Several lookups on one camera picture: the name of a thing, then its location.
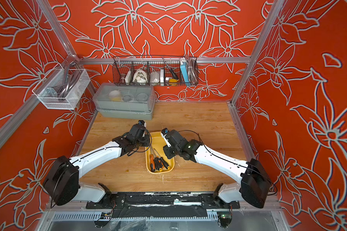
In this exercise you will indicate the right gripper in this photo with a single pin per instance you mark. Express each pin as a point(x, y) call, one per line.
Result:
point(166, 152)

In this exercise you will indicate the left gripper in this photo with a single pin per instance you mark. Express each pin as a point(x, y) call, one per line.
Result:
point(147, 139)

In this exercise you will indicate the yellow plastic tray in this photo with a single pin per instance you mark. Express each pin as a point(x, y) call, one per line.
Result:
point(158, 143)

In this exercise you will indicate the long black yellow screwdriver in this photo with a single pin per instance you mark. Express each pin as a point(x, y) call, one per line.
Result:
point(164, 163)

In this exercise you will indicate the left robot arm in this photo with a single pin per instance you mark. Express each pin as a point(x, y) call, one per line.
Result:
point(62, 182)

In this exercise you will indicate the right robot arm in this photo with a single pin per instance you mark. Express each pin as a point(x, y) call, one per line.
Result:
point(252, 183)

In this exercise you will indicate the orange black screwdriver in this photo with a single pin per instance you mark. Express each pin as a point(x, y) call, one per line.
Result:
point(152, 163)

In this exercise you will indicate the grey lidded storage box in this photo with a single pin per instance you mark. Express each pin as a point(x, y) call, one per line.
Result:
point(127, 102)

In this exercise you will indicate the light blue box in basket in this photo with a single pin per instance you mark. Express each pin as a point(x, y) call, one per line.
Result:
point(184, 70)

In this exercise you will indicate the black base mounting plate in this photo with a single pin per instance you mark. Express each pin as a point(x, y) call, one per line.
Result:
point(204, 200)

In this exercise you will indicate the white cloth in basket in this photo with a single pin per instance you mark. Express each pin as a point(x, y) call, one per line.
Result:
point(140, 77)

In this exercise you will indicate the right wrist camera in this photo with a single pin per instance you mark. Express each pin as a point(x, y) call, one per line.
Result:
point(164, 132)

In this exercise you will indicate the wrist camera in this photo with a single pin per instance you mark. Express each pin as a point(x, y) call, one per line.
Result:
point(164, 132)
point(142, 123)

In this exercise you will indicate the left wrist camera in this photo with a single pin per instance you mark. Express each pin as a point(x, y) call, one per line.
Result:
point(142, 123)

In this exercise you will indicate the orange handled screwdriver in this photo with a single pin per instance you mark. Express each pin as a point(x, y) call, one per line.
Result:
point(157, 161)

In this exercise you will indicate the black wire wall basket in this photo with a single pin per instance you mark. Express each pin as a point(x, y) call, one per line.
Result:
point(158, 73)

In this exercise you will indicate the screwdriver in wall basket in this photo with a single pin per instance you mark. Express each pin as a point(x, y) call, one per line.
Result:
point(174, 75)

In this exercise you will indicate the clear plastic wall bin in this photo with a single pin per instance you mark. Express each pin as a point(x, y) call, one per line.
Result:
point(62, 88)

